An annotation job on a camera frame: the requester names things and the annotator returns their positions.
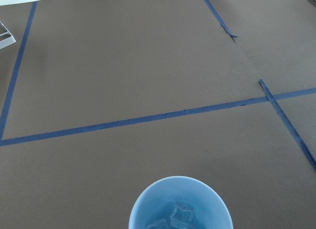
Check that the white wire cup rack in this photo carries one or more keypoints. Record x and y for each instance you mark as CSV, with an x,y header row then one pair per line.
x,y
6,37

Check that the light blue plastic cup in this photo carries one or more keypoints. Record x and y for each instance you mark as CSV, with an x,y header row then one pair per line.
x,y
179,202

